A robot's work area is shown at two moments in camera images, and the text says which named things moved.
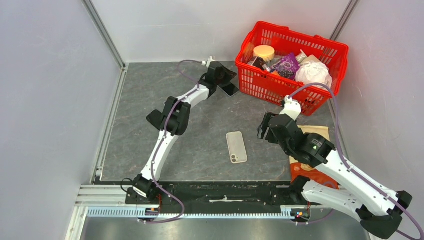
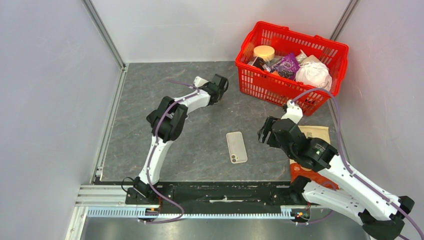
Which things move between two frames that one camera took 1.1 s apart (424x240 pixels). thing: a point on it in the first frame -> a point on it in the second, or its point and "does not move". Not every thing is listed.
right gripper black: (264, 125) does not move
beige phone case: (237, 147) does not move
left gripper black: (230, 75) -> (221, 94)
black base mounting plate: (219, 195) does not move
